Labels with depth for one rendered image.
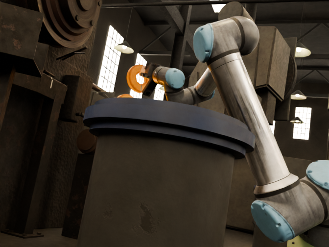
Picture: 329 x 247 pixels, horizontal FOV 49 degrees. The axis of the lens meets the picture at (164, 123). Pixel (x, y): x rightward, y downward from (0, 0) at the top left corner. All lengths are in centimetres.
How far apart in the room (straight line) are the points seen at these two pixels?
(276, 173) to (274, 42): 319
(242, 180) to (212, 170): 335
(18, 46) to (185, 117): 64
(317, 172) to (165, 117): 83
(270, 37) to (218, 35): 311
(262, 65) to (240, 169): 117
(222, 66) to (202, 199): 68
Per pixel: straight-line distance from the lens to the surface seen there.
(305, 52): 1029
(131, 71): 194
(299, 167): 330
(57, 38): 178
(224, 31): 121
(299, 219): 120
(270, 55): 419
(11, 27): 109
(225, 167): 61
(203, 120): 53
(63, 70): 197
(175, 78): 166
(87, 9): 183
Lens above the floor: 30
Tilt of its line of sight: 10 degrees up
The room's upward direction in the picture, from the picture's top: 10 degrees clockwise
